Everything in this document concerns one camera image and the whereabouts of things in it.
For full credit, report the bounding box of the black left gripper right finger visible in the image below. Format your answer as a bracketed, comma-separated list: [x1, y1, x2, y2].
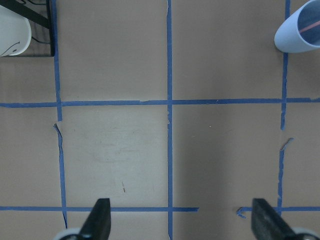
[251, 198, 297, 240]

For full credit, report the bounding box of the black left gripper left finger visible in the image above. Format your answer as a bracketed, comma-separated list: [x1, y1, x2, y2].
[78, 198, 111, 240]

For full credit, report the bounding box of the light blue plastic cup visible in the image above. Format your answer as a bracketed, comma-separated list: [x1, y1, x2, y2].
[274, 0, 320, 53]

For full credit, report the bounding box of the white mug near rack end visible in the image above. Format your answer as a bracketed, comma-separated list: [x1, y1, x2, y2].
[0, 6, 32, 57]

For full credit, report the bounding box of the black wire cup rack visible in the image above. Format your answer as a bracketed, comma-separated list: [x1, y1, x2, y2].
[0, 0, 55, 58]

